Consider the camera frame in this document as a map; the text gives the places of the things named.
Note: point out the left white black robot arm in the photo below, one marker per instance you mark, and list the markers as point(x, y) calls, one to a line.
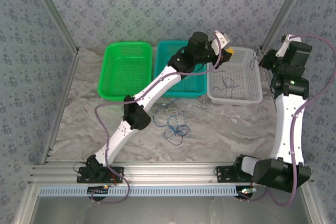
point(115, 140)

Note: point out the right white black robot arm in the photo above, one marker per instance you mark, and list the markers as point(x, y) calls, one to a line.
point(286, 129)

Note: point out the white plastic basket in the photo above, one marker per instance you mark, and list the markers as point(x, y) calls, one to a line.
point(244, 82)

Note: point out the teal plastic basket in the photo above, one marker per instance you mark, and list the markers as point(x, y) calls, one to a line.
point(194, 85)

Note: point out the green plastic basket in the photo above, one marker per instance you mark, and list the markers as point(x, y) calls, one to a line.
point(123, 72)

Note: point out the right small controller board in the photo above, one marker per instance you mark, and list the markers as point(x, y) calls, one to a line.
point(245, 191)

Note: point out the small controller board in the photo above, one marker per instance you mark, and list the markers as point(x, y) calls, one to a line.
point(245, 191)
point(98, 190)

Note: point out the left small controller board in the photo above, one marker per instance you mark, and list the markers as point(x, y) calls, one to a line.
point(98, 190)

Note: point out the aluminium side rail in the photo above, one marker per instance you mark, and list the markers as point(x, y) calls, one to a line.
point(266, 75)
point(63, 103)

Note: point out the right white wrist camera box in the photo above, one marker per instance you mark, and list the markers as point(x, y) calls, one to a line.
point(282, 48)

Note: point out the aluminium frame post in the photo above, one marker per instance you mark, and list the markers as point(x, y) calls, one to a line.
point(54, 11)
point(284, 11)

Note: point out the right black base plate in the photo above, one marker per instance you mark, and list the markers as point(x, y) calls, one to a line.
point(223, 174)

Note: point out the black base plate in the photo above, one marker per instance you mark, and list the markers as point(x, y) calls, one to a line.
point(118, 172)
point(223, 174)

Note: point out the aluminium mounting rail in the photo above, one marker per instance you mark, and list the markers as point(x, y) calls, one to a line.
point(168, 171)

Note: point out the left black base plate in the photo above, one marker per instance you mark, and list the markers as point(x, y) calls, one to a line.
point(118, 172)

